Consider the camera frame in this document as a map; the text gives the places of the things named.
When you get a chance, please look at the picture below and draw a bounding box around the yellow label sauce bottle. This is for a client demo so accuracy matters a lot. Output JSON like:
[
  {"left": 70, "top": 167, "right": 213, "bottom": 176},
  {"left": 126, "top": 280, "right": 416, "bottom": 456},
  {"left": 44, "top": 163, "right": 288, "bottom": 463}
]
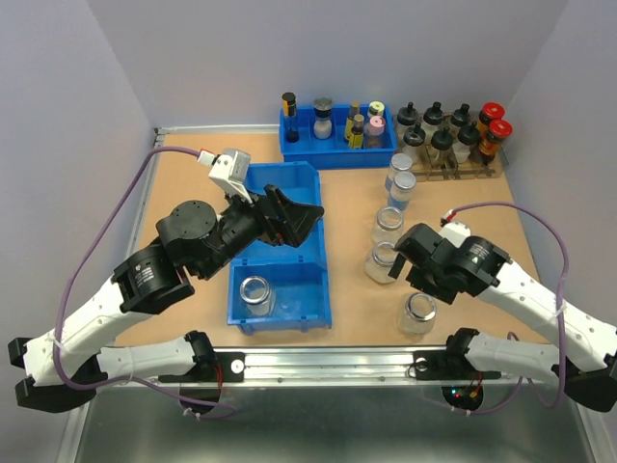
[
  {"left": 348, "top": 114, "right": 364, "bottom": 150},
  {"left": 344, "top": 100, "right": 361, "bottom": 142}
]

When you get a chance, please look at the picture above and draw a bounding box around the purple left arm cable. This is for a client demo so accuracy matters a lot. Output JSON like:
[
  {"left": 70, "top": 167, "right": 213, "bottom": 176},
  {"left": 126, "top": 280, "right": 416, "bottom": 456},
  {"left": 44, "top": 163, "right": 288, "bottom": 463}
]
[{"left": 51, "top": 147, "right": 237, "bottom": 421}]

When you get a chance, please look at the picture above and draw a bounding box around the black cap cruet front left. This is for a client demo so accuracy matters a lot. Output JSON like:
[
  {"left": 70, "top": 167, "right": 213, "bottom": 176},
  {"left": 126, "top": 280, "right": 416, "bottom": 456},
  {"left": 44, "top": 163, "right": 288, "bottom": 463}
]
[{"left": 400, "top": 123, "right": 426, "bottom": 164}]

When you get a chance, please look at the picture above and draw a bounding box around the clear jar edge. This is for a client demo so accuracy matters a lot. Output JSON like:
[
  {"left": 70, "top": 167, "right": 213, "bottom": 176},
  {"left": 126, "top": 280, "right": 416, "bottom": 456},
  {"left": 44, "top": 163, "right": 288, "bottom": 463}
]
[{"left": 239, "top": 276, "right": 276, "bottom": 317}]

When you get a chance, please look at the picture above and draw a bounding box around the yellow lid spice jar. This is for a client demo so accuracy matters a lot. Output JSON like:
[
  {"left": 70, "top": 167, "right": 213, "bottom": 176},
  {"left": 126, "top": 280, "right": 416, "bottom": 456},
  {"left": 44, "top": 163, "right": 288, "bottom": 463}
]
[{"left": 367, "top": 100, "right": 386, "bottom": 120}]

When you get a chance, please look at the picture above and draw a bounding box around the black cap cruet back middle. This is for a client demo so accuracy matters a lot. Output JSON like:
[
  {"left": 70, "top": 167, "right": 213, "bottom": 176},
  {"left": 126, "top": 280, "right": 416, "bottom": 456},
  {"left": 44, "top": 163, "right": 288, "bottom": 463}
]
[{"left": 422, "top": 101, "right": 443, "bottom": 132}]

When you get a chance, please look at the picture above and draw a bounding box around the black cap cruet back right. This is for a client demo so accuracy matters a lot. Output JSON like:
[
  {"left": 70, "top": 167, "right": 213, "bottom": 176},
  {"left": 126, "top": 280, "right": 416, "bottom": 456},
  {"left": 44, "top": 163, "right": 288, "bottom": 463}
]
[{"left": 449, "top": 103, "right": 470, "bottom": 131}]

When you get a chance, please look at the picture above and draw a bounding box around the red lid jar front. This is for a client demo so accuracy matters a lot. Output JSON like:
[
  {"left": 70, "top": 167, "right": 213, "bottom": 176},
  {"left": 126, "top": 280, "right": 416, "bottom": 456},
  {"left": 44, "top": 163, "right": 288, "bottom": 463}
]
[{"left": 478, "top": 119, "right": 513, "bottom": 164}]

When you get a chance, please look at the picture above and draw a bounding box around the aluminium left rail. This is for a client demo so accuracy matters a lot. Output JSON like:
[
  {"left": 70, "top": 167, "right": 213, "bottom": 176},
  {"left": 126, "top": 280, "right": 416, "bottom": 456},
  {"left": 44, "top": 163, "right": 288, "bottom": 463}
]
[{"left": 126, "top": 152, "right": 169, "bottom": 256}]

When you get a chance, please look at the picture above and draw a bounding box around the clear jar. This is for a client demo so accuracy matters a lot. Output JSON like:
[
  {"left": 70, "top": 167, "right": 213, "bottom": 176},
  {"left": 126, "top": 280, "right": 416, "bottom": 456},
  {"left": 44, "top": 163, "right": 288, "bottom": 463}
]
[
  {"left": 364, "top": 241, "right": 397, "bottom": 285},
  {"left": 397, "top": 292, "right": 438, "bottom": 336},
  {"left": 371, "top": 205, "right": 404, "bottom": 244}
]

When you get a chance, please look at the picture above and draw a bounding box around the black cap cruet front right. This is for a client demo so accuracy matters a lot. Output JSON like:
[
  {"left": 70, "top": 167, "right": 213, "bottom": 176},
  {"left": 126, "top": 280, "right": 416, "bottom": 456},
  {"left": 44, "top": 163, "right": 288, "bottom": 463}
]
[{"left": 452, "top": 122, "right": 480, "bottom": 164}]

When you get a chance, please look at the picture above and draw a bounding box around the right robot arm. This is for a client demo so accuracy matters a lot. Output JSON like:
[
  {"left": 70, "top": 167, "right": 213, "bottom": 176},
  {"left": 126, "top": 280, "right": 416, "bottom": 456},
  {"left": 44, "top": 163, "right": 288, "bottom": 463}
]
[{"left": 389, "top": 208, "right": 616, "bottom": 413}]

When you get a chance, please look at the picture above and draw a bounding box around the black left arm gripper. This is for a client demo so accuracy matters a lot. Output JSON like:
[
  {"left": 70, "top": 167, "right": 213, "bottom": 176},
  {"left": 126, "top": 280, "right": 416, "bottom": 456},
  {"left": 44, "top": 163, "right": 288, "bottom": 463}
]
[{"left": 198, "top": 179, "right": 326, "bottom": 282}]

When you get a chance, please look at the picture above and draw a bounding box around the red lid jar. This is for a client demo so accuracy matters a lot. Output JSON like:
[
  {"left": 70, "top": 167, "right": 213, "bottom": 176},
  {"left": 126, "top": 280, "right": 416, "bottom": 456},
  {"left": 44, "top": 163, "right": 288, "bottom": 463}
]
[
  {"left": 478, "top": 119, "right": 513, "bottom": 164},
  {"left": 477, "top": 101, "right": 505, "bottom": 138}
]

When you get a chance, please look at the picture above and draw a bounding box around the tall black cap bottle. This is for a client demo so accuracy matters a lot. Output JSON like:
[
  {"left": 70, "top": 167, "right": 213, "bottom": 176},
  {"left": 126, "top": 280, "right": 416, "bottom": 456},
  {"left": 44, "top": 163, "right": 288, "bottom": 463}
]
[{"left": 282, "top": 92, "right": 300, "bottom": 143}]

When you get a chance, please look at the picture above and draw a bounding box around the black cap cruet front middle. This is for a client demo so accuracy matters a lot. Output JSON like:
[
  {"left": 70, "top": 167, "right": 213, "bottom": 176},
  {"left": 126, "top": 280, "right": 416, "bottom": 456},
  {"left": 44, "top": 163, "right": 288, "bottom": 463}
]
[{"left": 428, "top": 126, "right": 453, "bottom": 167}]

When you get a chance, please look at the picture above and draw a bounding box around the black cap cruet back left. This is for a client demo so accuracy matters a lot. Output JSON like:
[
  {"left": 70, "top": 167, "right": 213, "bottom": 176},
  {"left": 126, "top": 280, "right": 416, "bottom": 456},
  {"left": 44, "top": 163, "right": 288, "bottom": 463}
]
[{"left": 395, "top": 101, "right": 418, "bottom": 137}]

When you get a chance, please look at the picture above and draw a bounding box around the blue three-compartment bin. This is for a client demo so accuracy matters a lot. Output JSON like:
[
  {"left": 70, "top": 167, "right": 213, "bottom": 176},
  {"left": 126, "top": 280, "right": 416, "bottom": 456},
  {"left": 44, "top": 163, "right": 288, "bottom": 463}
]
[{"left": 227, "top": 162, "right": 332, "bottom": 336}]

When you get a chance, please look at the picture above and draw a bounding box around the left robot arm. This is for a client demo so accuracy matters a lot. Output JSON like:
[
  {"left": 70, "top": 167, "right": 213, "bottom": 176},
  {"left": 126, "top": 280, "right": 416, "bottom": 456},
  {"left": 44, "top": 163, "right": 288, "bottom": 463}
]
[{"left": 8, "top": 184, "right": 324, "bottom": 413}]

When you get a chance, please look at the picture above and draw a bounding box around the blue label jar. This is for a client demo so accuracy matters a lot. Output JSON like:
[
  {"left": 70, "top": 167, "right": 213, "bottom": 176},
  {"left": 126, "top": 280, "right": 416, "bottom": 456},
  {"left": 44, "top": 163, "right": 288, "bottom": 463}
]
[
  {"left": 388, "top": 172, "right": 416, "bottom": 211},
  {"left": 385, "top": 152, "right": 416, "bottom": 192}
]

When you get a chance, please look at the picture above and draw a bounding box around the blue condiment tray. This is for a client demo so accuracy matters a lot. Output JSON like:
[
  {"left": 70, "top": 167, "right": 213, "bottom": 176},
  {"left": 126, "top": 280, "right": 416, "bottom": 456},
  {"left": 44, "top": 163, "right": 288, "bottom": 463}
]
[{"left": 279, "top": 104, "right": 396, "bottom": 170}]

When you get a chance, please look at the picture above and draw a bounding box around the clear acrylic bottle rack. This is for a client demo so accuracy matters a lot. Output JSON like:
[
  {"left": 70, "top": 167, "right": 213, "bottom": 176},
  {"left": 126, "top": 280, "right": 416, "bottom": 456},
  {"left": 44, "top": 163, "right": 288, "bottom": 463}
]
[{"left": 393, "top": 116, "right": 509, "bottom": 182}]

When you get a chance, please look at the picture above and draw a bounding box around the pink lid spice jar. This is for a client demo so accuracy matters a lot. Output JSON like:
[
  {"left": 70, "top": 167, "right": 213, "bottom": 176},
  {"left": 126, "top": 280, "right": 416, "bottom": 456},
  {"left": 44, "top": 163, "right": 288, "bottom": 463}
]
[{"left": 363, "top": 116, "right": 386, "bottom": 149}]

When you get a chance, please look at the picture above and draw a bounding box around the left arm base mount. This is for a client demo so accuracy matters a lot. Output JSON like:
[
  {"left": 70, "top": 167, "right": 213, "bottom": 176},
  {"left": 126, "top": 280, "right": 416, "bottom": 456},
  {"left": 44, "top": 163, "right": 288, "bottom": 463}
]
[{"left": 157, "top": 331, "right": 246, "bottom": 402}]

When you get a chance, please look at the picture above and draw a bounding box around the red lid jar back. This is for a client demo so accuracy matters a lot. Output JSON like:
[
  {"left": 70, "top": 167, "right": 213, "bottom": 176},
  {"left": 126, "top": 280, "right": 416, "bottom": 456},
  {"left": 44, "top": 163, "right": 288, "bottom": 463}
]
[{"left": 477, "top": 101, "right": 505, "bottom": 138}]

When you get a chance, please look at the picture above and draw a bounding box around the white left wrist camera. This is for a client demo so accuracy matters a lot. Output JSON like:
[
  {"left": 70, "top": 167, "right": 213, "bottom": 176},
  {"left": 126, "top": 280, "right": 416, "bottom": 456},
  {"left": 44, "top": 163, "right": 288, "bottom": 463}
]
[{"left": 208, "top": 149, "right": 253, "bottom": 204}]

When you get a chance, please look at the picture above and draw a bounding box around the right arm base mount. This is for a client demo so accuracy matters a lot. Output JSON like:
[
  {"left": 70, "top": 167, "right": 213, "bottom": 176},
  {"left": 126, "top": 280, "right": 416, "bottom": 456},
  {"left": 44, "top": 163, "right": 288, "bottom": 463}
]
[{"left": 406, "top": 328, "right": 501, "bottom": 413}]

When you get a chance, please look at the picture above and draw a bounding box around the black cap cruet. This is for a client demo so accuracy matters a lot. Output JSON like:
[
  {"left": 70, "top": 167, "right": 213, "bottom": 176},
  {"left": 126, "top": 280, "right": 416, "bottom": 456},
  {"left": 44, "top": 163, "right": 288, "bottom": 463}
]
[
  {"left": 422, "top": 101, "right": 443, "bottom": 132},
  {"left": 452, "top": 122, "right": 480, "bottom": 164},
  {"left": 428, "top": 126, "right": 453, "bottom": 167},
  {"left": 400, "top": 123, "right": 426, "bottom": 164},
  {"left": 449, "top": 103, "right": 470, "bottom": 131},
  {"left": 395, "top": 101, "right": 418, "bottom": 137}
]

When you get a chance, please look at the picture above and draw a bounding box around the yellow label sauce bottle back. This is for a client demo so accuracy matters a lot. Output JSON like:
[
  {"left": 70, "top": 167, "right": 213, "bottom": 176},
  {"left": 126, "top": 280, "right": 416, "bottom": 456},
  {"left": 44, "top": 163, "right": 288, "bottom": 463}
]
[{"left": 344, "top": 100, "right": 361, "bottom": 142}]

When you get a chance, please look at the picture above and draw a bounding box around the aluminium front rail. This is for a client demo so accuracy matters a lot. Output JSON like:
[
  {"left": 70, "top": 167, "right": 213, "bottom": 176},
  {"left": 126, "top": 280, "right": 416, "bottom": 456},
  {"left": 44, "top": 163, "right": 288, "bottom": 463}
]
[{"left": 95, "top": 342, "right": 589, "bottom": 387}]

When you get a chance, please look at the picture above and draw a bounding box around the aluminium rail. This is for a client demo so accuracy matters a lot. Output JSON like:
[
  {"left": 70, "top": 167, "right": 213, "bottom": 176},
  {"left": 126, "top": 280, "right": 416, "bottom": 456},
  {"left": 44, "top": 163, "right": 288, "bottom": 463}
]
[
  {"left": 95, "top": 342, "right": 589, "bottom": 387},
  {"left": 126, "top": 152, "right": 169, "bottom": 256}
]

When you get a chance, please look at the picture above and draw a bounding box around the yellow label sauce bottle front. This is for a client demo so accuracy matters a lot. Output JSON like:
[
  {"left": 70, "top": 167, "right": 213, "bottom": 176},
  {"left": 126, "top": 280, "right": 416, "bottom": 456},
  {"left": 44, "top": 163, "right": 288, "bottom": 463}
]
[{"left": 348, "top": 114, "right": 364, "bottom": 150}]

